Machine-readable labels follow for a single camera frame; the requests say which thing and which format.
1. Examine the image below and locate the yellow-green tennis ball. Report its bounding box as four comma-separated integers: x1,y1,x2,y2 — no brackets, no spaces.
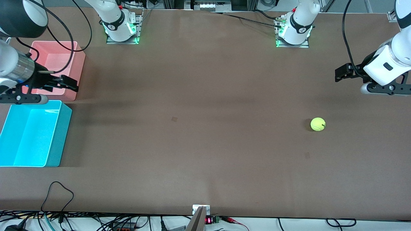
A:
310,117,326,132

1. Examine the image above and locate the pink plastic bin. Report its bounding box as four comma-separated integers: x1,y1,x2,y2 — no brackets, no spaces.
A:
28,41,86,101

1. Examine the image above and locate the blue plastic bin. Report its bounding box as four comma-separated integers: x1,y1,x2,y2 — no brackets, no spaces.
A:
0,100,73,167

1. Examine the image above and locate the lit control box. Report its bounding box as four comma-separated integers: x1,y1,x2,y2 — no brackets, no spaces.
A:
184,0,232,12

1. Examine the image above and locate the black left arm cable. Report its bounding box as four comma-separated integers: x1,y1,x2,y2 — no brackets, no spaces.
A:
342,0,367,79

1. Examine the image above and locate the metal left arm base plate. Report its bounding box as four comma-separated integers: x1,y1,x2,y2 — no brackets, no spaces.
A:
275,16,310,48

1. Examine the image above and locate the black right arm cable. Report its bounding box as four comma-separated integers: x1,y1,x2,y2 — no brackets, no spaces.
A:
16,0,93,75

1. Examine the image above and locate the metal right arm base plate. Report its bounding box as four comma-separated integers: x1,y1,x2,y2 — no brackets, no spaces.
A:
106,10,143,45

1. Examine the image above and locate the thin black looped cable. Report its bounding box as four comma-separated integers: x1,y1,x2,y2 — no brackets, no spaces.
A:
41,181,74,222

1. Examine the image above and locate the black cable to arm base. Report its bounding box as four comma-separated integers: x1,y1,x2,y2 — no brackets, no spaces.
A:
213,11,284,29

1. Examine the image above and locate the black oval looped cable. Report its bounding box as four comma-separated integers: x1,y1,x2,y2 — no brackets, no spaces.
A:
326,218,357,227

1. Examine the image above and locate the red clip wire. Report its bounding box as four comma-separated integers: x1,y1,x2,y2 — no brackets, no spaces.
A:
221,216,250,231

